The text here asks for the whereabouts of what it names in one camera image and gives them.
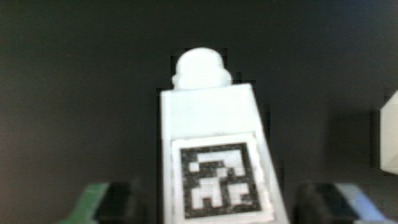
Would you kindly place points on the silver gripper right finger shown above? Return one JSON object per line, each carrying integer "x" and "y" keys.
{"x": 332, "y": 203}

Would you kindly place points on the white square table top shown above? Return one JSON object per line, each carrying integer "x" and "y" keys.
{"x": 389, "y": 135}

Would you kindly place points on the white table leg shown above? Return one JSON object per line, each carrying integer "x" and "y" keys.
{"x": 220, "y": 189}

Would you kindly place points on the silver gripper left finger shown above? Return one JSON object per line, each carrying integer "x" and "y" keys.
{"x": 108, "y": 205}

